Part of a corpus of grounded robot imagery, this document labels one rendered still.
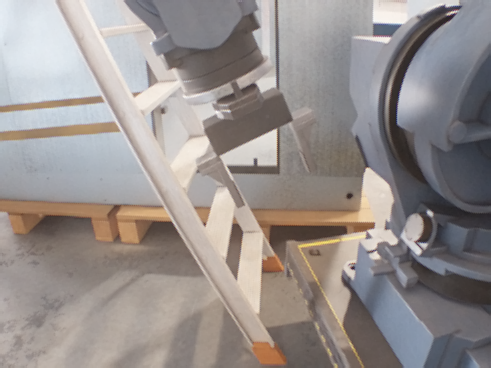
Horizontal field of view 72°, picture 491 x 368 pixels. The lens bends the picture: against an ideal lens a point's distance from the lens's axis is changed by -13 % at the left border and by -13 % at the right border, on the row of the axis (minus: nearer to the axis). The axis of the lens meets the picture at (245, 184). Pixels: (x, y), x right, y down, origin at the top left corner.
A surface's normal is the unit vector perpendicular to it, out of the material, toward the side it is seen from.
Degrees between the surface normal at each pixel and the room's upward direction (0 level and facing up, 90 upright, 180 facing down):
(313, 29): 90
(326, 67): 90
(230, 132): 90
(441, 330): 0
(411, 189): 90
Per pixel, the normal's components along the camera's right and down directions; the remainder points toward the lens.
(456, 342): -0.57, 0.36
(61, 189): -0.11, 0.42
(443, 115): -0.98, 0.00
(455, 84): -0.92, -0.25
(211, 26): 0.18, 0.40
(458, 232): -0.75, 0.29
